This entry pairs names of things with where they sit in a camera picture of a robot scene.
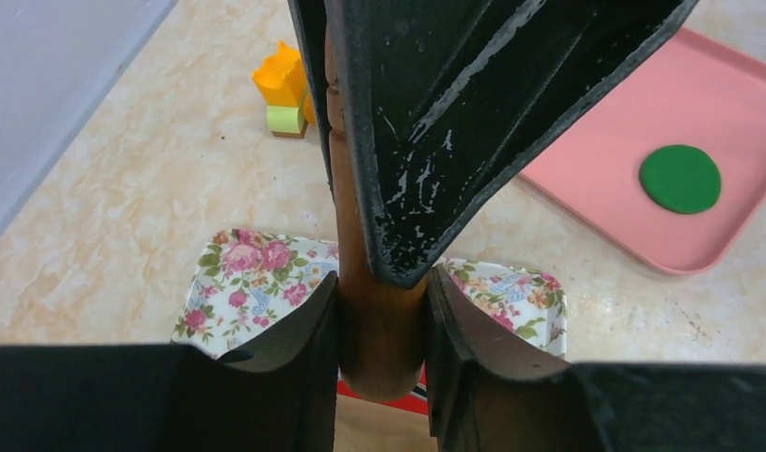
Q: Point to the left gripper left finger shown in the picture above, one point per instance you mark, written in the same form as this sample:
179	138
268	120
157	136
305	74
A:
276	392

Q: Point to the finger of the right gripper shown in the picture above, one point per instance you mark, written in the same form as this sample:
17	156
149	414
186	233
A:
309	22
446	101

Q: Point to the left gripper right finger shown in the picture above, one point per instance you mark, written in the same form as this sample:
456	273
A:
489	390

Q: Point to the wooden rolling pin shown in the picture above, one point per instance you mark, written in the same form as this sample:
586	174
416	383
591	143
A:
381	351

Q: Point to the red dough piece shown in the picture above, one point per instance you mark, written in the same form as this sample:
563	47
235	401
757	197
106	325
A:
416	401

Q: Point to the green dough disc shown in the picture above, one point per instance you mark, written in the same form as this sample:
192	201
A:
682	179

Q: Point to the orange crown-shaped toy block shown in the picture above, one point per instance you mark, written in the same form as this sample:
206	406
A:
281	80

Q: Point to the yellow-green block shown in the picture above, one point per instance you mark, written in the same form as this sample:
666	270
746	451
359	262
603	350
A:
286	121

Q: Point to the floral rectangular tray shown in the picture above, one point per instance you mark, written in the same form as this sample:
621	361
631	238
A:
246	281

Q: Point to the pink plastic tray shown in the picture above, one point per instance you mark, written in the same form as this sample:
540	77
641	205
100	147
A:
692	91

